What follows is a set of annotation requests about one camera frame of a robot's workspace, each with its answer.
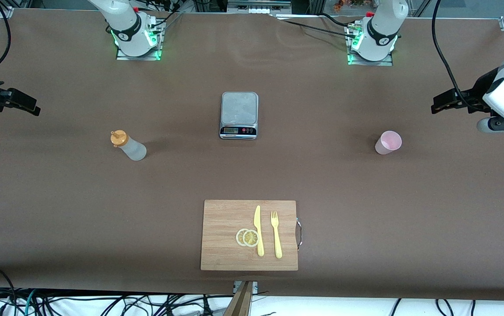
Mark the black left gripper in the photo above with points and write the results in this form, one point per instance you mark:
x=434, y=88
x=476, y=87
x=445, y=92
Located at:
x=472, y=97

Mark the pink plastic cup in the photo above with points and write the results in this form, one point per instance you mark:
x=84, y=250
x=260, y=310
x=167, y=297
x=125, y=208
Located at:
x=387, y=142

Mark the frosted sauce bottle orange cap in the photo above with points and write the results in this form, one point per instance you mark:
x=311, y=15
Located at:
x=134, y=150

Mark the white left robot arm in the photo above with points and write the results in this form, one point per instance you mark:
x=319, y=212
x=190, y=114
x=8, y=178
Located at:
x=381, y=26

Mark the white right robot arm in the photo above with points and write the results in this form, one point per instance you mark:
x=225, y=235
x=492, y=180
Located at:
x=124, y=19

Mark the brown table cover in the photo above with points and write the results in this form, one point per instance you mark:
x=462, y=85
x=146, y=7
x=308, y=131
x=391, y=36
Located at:
x=102, y=219

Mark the silver digital kitchen scale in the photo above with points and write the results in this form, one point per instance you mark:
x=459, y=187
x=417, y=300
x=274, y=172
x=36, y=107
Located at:
x=239, y=109

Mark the grey power strip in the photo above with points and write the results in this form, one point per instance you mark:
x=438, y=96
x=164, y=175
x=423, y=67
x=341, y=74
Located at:
x=258, y=8

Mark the yellow plastic fork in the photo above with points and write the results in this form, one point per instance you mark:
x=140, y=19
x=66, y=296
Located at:
x=277, y=241

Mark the yellow plastic knife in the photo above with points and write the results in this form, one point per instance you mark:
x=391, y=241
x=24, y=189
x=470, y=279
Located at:
x=259, y=237

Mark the lemon slice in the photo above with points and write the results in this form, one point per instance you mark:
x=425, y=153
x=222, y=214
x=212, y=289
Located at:
x=251, y=238
x=238, y=237

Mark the bamboo cutting board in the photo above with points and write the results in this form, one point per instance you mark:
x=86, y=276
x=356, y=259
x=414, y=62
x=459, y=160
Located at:
x=221, y=245

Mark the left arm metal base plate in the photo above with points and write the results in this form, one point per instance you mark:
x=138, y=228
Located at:
x=370, y=63

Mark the aluminium corner bracket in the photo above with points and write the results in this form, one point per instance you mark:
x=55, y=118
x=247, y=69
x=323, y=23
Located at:
x=5, y=12

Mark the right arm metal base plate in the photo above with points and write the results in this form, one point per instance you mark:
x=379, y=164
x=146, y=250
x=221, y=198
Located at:
x=140, y=58

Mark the small metal bracket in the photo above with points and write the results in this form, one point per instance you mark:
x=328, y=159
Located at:
x=255, y=286

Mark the wooden post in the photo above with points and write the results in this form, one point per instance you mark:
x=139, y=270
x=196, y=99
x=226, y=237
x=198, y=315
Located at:
x=239, y=305

